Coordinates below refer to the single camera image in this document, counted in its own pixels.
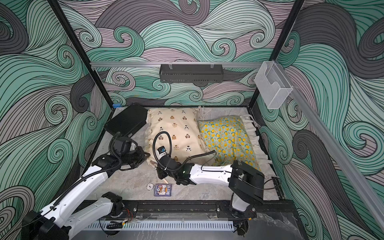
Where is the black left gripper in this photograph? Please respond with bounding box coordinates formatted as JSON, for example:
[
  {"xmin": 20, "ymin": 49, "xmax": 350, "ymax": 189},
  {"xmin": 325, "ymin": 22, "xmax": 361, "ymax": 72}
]
[{"xmin": 120, "ymin": 146, "xmax": 150, "ymax": 168}]

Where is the cream bear print pillow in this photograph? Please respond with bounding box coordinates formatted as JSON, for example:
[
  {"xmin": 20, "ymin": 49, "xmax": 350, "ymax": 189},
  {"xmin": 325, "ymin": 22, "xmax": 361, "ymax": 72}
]
[{"xmin": 146, "ymin": 108, "xmax": 210, "ymax": 167}]

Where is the yellow lemon print pillow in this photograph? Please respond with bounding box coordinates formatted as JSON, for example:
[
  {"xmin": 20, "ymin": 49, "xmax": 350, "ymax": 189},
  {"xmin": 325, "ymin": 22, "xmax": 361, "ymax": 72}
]
[{"xmin": 198, "ymin": 115, "xmax": 271, "ymax": 173}]

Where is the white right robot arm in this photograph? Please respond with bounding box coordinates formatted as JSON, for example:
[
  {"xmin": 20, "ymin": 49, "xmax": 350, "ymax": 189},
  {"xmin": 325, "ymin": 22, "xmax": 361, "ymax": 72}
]
[{"xmin": 156, "ymin": 155, "xmax": 265, "ymax": 213}]

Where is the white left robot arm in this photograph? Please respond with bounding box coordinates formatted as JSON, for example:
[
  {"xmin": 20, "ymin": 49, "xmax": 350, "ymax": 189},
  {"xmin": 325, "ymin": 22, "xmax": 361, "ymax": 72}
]
[{"xmin": 20, "ymin": 149, "xmax": 150, "ymax": 240}]

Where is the playing card box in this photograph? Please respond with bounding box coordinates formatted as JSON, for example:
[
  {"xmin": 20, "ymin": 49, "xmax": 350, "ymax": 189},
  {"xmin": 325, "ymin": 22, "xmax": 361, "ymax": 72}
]
[{"xmin": 154, "ymin": 184, "xmax": 172, "ymax": 197}]

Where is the small round white token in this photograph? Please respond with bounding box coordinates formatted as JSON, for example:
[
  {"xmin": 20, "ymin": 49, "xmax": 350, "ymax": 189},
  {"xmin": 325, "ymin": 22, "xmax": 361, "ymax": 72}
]
[{"xmin": 146, "ymin": 183, "xmax": 154, "ymax": 191}]

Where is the black ribbed hard case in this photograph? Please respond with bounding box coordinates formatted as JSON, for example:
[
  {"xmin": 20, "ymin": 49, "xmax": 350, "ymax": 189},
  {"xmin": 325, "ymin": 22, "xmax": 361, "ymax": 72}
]
[{"xmin": 104, "ymin": 104, "xmax": 148, "ymax": 138}]

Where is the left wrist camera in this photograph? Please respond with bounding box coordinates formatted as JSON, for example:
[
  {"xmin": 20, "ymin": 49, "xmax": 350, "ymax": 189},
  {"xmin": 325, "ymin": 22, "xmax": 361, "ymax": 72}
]
[{"xmin": 114, "ymin": 137, "xmax": 132, "ymax": 156}]

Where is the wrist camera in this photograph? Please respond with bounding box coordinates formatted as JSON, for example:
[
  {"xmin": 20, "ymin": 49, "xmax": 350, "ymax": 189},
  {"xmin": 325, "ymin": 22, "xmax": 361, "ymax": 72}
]
[
  {"xmin": 114, "ymin": 137, "xmax": 132, "ymax": 156},
  {"xmin": 157, "ymin": 146, "xmax": 167, "ymax": 158}
]

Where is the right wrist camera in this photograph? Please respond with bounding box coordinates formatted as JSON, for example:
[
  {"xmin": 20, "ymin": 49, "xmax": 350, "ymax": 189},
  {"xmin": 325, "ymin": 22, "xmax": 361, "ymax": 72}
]
[{"xmin": 157, "ymin": 146, "xmax": 167, "ymax": 158}]

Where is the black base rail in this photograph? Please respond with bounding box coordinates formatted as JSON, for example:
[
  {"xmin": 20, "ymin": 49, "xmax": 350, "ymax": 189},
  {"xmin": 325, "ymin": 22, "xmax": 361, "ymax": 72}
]
[{"xmin": 74, "ymin": 199, "xmax": 296, "ymax": 220}]

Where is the white slotted cable duct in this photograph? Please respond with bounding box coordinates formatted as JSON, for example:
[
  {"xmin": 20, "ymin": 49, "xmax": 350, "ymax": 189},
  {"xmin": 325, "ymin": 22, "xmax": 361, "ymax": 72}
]
[{"xmin": 84, "ymin": 220, "xmax": 235, "ymax": 232}]

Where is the black corner frame post left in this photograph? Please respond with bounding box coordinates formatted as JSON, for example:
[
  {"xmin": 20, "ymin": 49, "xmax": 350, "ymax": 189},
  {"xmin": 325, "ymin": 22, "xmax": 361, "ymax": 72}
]
[{"xmin": 47, "ymin": 0, "xmax": 115, "ymax": 111}]

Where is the black corner frame post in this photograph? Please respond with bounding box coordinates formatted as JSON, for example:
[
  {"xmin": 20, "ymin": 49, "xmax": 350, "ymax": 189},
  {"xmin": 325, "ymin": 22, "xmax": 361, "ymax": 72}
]
[
  {"xmin": 248, "ymin": 1, "xmax": 305, "ymax": 110},
  {"xmin": 47, "ymin": 0, "xmax": 115, "ymax": 111}
]

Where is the black wall mounted tray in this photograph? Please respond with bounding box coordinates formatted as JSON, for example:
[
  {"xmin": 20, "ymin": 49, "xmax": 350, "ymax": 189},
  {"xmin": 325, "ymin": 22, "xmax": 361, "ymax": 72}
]
[{"xmin": 159, "ymin": 65, "xmax": 224, "ymax": 86}]

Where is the aluminium rail back wall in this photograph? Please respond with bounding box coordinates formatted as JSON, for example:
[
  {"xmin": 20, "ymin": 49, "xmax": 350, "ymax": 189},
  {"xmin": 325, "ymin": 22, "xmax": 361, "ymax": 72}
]
[{"xmin": 90, "ymin": 61, "xmax": 263, "ymax": 69}]

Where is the aluminium rail wall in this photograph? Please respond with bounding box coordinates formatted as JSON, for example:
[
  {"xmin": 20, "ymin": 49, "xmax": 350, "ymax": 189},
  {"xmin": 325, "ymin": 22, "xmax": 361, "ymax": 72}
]
[
  {"xmin": 90, "ymin": 61, "xmax": 263, "ymax": 69},
  {"xmin": 277, "ymin": 61, "xmax": 384, "ymax": 232}
]

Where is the clear acrylic wall holder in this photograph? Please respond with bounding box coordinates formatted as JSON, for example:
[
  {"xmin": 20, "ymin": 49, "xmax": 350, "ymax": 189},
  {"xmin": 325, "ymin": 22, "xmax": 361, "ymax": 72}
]
[{"xmin": 255, "ymin": 61, "xmax": 293, "ymax": 110}]

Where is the aluminium rail right wall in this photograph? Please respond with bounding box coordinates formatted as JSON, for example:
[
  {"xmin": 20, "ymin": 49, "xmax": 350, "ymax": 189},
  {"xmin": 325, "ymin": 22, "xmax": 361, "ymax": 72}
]
[{"xmin": 277, "ymin": 61, "xmax": 384, "ymax": 232}]

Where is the black corner frame post right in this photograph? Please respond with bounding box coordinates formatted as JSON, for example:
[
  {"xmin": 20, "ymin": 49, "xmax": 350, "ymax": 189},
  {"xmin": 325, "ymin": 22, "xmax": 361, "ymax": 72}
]
[{"xmin": 248, "ymin": 1, "xmax": 305, "ymax": 110}]

